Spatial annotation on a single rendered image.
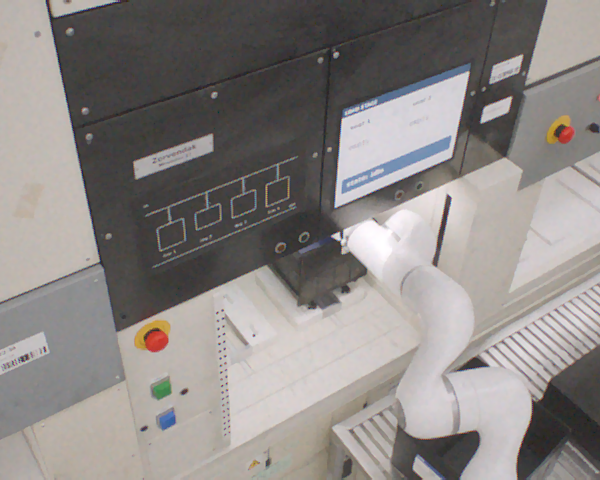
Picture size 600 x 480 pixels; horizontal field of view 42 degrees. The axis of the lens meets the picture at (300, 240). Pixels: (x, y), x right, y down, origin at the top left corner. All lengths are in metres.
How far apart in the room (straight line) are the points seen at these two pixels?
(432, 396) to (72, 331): 0.58
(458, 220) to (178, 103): 0.79
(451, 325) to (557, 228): 1.12
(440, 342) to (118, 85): 0.66
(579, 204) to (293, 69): 1.49
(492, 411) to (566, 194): 1.29
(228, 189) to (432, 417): 0.49
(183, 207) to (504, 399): 0.61
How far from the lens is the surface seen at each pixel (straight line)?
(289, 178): 1.28
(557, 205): 2.47
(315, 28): 1.15
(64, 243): 1.13
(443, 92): 1.42
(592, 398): 2.01
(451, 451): 1.94
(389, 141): 1.38
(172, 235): 1.21
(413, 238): 1.56
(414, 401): 1.29
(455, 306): 1.31
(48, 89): 0.99
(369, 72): 1.26
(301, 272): 1.81
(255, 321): 1.95
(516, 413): 1.34
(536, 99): 1.64
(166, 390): 1.46
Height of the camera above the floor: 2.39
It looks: 44 degrees down
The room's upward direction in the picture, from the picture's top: 3 degrees clockwise
